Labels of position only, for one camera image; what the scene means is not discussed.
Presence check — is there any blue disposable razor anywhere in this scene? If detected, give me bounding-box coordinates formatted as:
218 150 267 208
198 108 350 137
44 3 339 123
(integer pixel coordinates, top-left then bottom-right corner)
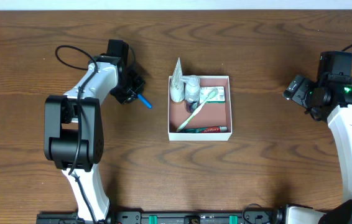
137 94 152 109

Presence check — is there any green and white toothbrush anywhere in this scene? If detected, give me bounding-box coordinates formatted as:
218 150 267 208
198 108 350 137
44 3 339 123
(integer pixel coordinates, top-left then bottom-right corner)
176 89 218 133

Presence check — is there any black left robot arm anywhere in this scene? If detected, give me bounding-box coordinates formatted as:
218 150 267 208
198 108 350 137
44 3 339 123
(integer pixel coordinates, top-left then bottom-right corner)
37 39 152 223

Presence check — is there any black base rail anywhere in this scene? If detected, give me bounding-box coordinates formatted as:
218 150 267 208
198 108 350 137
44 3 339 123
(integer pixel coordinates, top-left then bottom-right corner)
35 210 289 224

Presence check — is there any white and green small box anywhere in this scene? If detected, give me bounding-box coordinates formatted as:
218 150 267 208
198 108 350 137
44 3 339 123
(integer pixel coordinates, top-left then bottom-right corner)
200 86 226 103

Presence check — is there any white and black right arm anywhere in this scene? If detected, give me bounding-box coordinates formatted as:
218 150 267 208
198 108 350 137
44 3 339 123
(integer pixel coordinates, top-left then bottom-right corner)
274 50 352 224

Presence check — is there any clear pump bottle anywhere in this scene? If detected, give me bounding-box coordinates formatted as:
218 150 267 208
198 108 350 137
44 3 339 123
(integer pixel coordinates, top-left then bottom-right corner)
181 75 200 113

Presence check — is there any white upright tube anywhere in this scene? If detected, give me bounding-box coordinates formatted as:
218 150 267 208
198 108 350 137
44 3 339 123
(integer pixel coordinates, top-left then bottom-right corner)
170 58 185 103

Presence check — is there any red and green toothpaste tube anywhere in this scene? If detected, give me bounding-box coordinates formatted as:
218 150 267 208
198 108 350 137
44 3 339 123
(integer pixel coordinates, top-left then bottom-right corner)
181 126 228 134

